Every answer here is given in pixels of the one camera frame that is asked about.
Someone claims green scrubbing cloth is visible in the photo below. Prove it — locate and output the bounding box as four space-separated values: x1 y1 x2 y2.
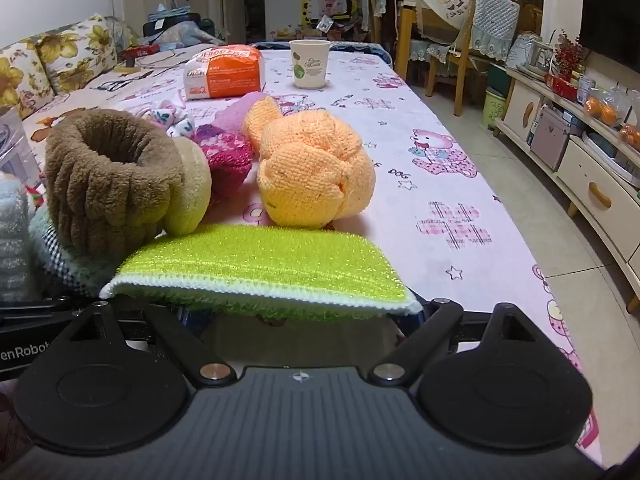
100 224 421 321

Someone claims brown plush bear toy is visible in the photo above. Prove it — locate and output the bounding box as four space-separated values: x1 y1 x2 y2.
44 108 212 260

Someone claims orange knitted cloth ball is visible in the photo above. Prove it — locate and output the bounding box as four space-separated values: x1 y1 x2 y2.
243 96 375 229

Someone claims pink fuzzy cloth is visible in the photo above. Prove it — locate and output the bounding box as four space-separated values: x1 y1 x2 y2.
212 92 267 133

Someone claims pink cartoon tablecloth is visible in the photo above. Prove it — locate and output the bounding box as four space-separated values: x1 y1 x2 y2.
6 50 603 479

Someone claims light blue knitted sock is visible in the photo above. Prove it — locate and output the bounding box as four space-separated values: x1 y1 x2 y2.
0 172 38 302

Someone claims magenta knitted cloth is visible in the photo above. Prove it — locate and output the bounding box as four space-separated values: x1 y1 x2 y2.
191 125 253 203

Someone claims white patterned sock bundle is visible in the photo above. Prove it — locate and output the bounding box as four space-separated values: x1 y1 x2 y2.
141 100 195 138

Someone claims cream tv cabinet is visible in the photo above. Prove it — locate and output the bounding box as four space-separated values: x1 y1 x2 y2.
495 70 639 315

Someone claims orange white tissue pack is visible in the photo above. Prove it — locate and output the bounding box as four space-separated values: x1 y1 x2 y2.
183 44 265 101

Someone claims white paper cup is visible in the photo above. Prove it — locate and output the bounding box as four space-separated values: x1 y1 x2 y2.
288 39 331 90

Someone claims wooden chair with covers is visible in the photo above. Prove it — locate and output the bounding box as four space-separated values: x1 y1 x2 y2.
414 0 520 116

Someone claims floral sofa cushion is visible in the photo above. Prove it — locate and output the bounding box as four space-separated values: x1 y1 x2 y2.
36 14 117 94
0 39 55 119

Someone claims sofa with cartoon cover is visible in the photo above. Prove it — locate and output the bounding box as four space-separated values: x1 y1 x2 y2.
1 14 137 165

